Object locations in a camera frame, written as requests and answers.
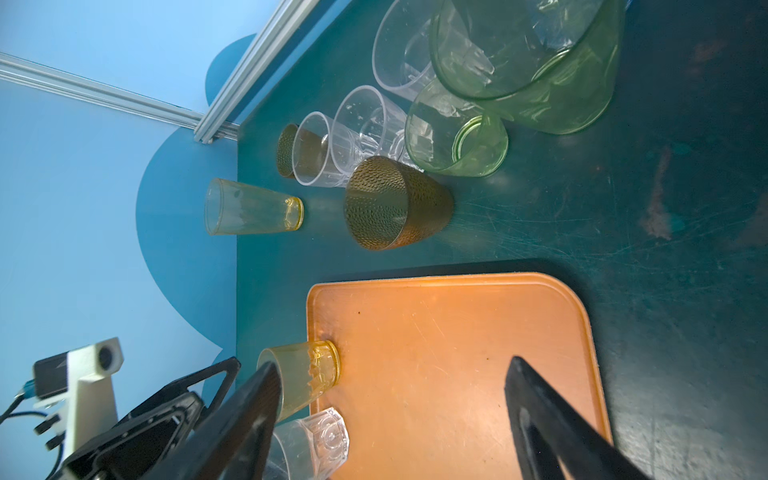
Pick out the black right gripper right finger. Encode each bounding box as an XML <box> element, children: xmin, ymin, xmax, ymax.
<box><xmin>505</xmin><ymin>356</ymin><xmax>647</xmax><ymax>479</ymax></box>

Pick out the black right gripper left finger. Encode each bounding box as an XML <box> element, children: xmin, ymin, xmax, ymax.
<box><xmin>144</xmin><ymin>363</ymin><xmax>282</xmax><ymax>479</ymax></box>

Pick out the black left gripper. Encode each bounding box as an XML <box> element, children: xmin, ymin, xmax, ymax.
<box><xmin>53</xmin><ymin>357</ymin><xmax>241</xmax><ymax>479</ymax></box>

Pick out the short yellow plastic glass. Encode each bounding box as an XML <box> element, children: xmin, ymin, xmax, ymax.
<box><xmin>257</xmin><ymin>340</ymin><xmax>341</xmax><ymax>422</ymax></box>

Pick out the clear faceted plastic glass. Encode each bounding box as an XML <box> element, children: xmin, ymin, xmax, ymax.
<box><xmin>262</xmin><ymin>407</ymin><xmax>350</xmax><ymax>480</ymax></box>

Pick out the brown textured glass front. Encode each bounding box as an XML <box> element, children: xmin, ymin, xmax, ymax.
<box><xmin>344</xmin><ymin>156</ymin><xmax>454</xmax><ymax>251</ymax></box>

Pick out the orange plastic tray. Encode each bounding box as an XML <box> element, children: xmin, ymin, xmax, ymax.
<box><xmin>306</xmin><ymin>273</ymin><xmax>611</xmax><ymax>479</ymax></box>

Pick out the tall yellow plastic glass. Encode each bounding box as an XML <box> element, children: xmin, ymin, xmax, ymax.
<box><xmin>204</xmin><ymin>178</ymin><xmax>304</xmax><ymax>236</ymax></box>

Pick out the dark brown textured glass back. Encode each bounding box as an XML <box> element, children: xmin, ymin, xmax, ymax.
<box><xmin>276</xmin><ymin>124</ymin><xmax>299</xmax><ymax>179</ymax></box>

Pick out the clear ribbed glass left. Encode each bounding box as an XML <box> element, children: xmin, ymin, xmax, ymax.
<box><xmin>291</xmin><ymin>111</ymin><xmax>351</xmax><ymax>188</ymax></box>

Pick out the clear ribbed glass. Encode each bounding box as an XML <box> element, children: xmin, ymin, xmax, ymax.
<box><xmin>291</xmin><ymin>111</ymin><xmax>351</xmax><ymax>188</ymax></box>
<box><xmin>372</xmin><ymin>0</ymin><xmax>439</xmax><ymax>101</ymax></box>
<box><xmin>329</xmin><ymin>85</ymin><xmax>420</xmax><ymax>175</ymax></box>

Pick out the clear ribbed glass middle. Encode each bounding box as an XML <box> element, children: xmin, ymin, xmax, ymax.
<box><xmin>329</xmin><ymin>85</ymin><xmax>420</xmax><ymax>175</ymax></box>

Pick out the short green glass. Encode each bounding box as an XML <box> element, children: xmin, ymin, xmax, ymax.
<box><xmin>405</xmin><ymin>79</ymin><xmax>509</xmax><ymax>177</ymax></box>

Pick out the clear ribbed glass right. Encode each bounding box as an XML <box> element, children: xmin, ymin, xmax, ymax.
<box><xmin>372</xmin><ymin>0</ymin><xmax>439</xmax><ymax>101</ymax></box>

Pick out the tall green glass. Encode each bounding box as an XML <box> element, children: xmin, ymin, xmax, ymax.
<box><xmin>429</xmin><ymin>0</ymin><xmax>626</xmax><ymax>135</ymax></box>

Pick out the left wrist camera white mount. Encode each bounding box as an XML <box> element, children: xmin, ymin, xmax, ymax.
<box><xmin>21</xmin><ymin>337</ymin><xmax>124</xmax><ymax>458</ymax></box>

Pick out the left aluminium frame post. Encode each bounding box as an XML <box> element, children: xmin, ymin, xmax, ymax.
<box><xmin>194</xmin><ymin>0</ymin><xmax>319</xmax><ymax>143</ymax></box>

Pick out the horizontal aluminium back rail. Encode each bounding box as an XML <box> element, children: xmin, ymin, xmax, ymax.
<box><xmin>1</xmin><ymin>53</ymin><xmax>203</xmax><ymax>130</ymax></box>

